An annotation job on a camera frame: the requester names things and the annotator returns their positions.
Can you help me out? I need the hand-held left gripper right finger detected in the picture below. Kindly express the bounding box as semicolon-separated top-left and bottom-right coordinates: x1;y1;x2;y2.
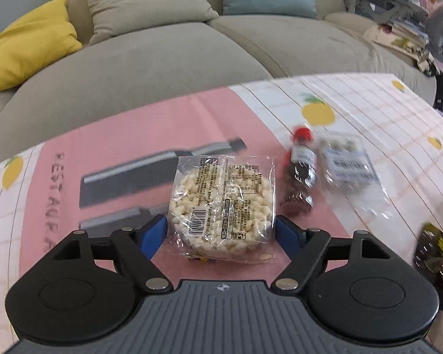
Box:
269;214;395;291

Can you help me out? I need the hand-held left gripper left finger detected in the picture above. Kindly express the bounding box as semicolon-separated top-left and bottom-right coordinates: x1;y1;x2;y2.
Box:
52;214;172;291

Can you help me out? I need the puffed rice cake packet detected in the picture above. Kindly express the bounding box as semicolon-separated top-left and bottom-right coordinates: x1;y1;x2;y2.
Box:
169;154;277;265

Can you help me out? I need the dark yellow-print snack packet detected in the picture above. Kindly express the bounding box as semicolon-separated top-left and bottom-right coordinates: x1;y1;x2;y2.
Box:
413;223;443;284

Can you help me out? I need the small red-capped bottle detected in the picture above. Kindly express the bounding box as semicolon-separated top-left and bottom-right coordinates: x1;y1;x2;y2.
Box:
281;126;318;214

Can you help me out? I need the clear packet of white candies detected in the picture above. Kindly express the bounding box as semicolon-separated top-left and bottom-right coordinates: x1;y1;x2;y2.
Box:
317;133;394;218

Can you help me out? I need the pink white lemon-print tablecloth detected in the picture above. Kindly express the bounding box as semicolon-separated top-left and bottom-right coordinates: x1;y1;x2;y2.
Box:
0;73;443;343

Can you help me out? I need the beige fabric sofa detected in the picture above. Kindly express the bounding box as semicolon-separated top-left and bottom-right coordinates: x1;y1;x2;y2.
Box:
0;0;438;170

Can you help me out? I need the green white cloth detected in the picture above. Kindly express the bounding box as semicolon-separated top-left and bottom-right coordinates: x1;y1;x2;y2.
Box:
415;55;443;77

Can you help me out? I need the pile of magazines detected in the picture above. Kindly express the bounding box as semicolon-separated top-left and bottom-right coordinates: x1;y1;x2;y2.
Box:
364;18;434;63

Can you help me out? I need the yellow pillow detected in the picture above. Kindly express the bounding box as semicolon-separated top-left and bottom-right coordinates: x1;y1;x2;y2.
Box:
0;0;84;94

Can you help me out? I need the beige pillow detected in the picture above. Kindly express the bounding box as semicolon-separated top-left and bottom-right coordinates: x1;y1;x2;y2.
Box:
84;0;219;47

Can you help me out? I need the grey office chair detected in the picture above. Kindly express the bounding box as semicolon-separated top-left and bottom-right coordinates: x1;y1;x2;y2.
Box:
424;2;443;111

